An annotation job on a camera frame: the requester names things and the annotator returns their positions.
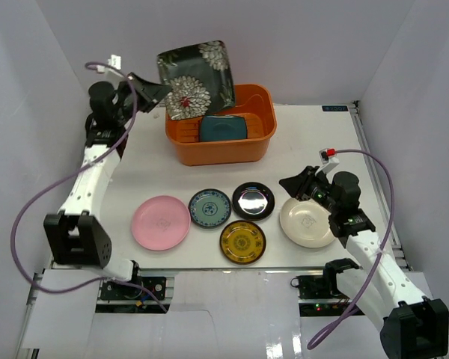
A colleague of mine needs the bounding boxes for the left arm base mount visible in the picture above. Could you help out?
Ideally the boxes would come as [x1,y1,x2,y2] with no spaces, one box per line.
[95,276,170,314]

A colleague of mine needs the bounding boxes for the yellow brown patterned plate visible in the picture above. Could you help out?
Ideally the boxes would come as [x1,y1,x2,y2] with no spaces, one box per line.
[219,220,266,266]

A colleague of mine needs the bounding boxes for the orange plastic bin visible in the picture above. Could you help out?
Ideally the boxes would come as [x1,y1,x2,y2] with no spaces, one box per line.
[165,84,277,166]

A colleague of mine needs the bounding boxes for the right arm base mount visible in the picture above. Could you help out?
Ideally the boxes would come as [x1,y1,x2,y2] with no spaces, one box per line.
[290,274,350,317]

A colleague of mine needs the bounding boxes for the right blue table label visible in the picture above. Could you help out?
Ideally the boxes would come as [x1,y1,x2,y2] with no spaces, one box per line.
[322,105,349,112]

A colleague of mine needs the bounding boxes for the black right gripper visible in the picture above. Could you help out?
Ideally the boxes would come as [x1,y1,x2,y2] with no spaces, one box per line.
[279,166,340,215]

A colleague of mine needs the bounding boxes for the black floral square plate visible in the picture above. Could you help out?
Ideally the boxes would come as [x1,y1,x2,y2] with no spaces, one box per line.
[156,40,236,120]

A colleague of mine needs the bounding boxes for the blue white patterned plate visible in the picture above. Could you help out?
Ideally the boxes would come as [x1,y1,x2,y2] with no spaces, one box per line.
[188,188,232,229]

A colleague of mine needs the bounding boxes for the glossy black round plate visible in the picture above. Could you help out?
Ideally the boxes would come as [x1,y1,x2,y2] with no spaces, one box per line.
[232,182,275,221]

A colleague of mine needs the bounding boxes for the cream white round plate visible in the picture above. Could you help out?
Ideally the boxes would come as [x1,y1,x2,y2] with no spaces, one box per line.
[279,198,336,248]

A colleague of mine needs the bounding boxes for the teal square plate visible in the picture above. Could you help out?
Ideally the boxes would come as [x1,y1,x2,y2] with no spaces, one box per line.
[198,115,248,142]

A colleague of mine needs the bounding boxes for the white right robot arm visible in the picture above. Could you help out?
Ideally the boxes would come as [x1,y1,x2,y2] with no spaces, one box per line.
[279,166,449,358]

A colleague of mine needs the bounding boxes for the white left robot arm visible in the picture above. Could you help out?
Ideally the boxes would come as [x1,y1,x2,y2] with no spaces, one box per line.
[43,73,171,298]

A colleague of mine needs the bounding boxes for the pink round plate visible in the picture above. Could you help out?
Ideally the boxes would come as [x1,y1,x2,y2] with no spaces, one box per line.
[131,195,191,251]

